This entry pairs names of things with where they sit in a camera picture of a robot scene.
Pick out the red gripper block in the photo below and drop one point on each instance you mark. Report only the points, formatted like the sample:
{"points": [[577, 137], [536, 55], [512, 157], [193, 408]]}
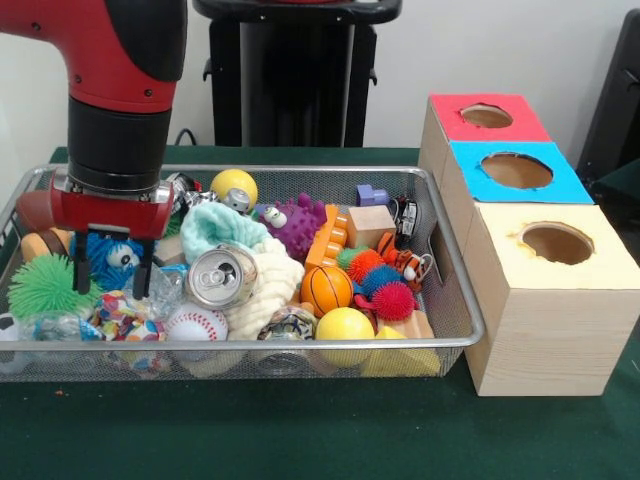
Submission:
{"points": [[110, 215]]}

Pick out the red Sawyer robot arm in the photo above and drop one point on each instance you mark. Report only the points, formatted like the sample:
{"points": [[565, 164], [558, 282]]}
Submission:
{"points": [[115, 50]]}

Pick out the wooden box with three holes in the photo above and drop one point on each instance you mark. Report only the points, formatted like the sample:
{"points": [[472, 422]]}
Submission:
{"points": [[550, 340]]}

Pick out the blue spiky puffer ball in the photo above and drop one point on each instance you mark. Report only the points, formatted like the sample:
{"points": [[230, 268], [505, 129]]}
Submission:
{"points": [[120, 257]]}

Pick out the confetti print cloth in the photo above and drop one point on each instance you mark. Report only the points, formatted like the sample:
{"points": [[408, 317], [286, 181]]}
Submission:
{"points": [[125, 317]]}

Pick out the green spiky puffer ball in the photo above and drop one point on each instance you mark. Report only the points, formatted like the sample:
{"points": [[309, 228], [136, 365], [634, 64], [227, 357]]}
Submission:
{"points": [[40, 290]]}

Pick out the brown toy football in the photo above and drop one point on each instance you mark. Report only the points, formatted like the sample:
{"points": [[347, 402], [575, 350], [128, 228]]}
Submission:
{"points": [[32, 210]]}

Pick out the silver drink can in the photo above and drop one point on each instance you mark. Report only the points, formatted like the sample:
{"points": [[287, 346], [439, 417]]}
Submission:
{"points": [[218, 277]]}

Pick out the mint green knitted cloth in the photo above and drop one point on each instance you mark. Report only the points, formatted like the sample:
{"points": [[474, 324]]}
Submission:
{"points": [[212, 225]]}

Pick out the yellow ball with goggle face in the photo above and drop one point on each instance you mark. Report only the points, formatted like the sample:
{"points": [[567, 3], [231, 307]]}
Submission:
{"points": [[235, 185]]}

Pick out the cream knitted cloth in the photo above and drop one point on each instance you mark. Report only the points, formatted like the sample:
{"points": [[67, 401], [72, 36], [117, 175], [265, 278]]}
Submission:
{"points": [[272, 280]]}

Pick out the purple spiky monster toy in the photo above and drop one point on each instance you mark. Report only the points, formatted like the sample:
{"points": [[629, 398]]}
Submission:
{"points": [[300, 230]]}

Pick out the orange toy basketball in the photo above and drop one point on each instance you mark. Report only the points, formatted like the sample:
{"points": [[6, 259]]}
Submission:
{"points": [[326, 292]]}

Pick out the plain yellow ball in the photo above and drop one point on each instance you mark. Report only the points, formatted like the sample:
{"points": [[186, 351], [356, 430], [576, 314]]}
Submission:
{"points": [[345, 325]]}

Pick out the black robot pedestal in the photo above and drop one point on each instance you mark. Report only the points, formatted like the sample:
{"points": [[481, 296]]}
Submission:
{"points": [[300, 75]]}

